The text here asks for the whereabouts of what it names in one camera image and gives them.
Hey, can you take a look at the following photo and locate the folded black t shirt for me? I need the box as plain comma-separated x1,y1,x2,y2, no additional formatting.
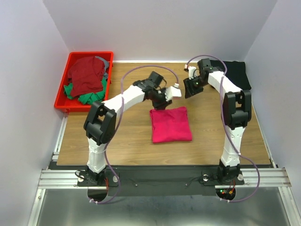
210,60,252,90

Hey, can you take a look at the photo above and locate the aluminium frame rail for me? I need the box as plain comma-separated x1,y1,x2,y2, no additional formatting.
28,115,301,226

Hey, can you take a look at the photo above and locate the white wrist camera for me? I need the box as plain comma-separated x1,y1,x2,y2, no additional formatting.
164,83,182,102
184,65,199,80

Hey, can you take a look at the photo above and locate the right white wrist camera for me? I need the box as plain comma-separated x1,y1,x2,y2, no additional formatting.
184,65,199,80

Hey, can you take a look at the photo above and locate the red plastic bin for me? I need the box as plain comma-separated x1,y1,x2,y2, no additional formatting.
54,51,113,112

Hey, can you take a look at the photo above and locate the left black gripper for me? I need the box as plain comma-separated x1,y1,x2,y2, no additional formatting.
151,88,172,111

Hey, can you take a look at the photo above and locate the grey t shirt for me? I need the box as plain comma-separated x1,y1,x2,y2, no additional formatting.
95,56,110,80

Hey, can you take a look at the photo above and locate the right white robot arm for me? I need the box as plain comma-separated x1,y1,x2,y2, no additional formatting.
183,58,252,184

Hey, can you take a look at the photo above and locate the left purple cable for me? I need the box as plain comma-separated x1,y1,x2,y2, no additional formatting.
89,65,181,204

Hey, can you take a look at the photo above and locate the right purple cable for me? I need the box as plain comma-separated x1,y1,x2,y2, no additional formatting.
185,55,261,203

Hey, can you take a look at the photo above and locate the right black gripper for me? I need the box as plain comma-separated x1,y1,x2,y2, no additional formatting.
182,75,207,99

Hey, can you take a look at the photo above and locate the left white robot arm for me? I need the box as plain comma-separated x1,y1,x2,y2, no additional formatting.
83,71,182,186

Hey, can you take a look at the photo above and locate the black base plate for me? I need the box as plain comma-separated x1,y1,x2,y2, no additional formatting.
40,166,244,201

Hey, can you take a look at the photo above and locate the dark red t shirt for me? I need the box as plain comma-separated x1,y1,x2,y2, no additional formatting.
67,56,104,97

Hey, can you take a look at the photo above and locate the green t shirt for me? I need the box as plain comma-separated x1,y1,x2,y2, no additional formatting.
63,77,108,105

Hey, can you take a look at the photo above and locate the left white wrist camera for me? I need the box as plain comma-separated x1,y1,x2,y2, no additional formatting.
164,83,182,102

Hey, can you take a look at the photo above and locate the purple cable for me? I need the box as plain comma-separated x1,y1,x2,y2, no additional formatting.
185,55,261,203
89,65,181,204

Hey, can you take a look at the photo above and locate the pink t shirt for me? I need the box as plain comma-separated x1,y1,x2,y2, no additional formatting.
150,106,192,144

